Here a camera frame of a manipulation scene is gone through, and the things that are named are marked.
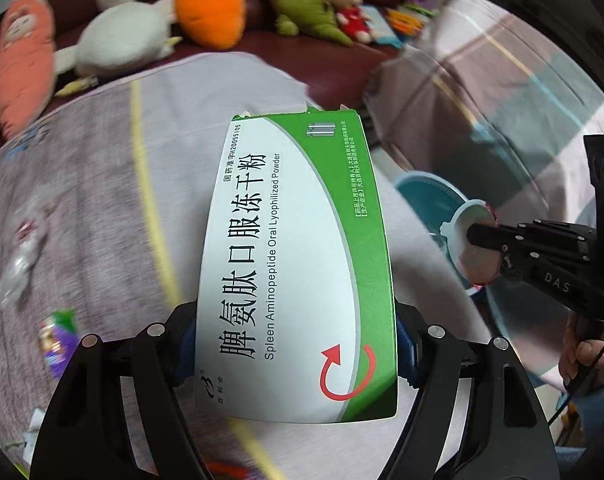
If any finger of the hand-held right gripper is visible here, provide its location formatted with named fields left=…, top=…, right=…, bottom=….
left=466, top=220, right=599, bottom=253
left=499, top=250, right=590, bottom=275

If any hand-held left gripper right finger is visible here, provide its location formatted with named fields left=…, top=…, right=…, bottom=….
left=382, top=300, right=560, bottom=480

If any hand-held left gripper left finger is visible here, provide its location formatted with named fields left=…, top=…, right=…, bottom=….
left=29, top=302, right=208, bottom=480

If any white round lid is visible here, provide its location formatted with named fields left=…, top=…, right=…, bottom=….
left=439, top=199, right=505, bottom=291

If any blue round bin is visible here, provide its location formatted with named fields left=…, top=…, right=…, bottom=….
left=394, top=171, right=483, bottom=296

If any green and white medicine box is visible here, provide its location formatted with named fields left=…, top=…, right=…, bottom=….
left=194, top=106, right=400, bottom=423

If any person's right hand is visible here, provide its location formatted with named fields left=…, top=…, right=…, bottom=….
left=561, top=310, right=604, bottom=391

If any purple snack packet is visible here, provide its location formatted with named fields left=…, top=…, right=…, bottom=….
left=38, top=310, right=80, bottom=376

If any plaid blanket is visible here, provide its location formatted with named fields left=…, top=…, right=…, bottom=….
left=367, top=0, right=604, bottom=386

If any white woven cloth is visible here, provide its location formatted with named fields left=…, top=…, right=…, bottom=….
left=0, top=52, right=488, bottom=480

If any clear plastic wrapper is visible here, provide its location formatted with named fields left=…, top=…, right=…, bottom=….
left=0, top=195, right=48, bottom=311

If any dark red leather sofa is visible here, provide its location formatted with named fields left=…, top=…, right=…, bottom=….
left=0, top=0, right=433, bottom=111

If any bear plush in red clothes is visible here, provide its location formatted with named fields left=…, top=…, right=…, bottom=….
left=327, top=0, right=374, bottom=43

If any white goose plush toy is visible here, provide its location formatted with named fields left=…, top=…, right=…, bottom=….
left=54, top=0, right=183, bottom=97

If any green dinosaur plush toy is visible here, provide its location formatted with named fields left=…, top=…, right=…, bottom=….
left=256, top=0, right=355, bottom=47

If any pink carrot plush toy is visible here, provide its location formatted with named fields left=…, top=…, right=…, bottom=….
left=0, top=0, right=57, bottom=138

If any orange carrot plush toy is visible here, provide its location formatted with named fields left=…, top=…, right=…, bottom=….
left=174, top=0, right=245, bottom=51

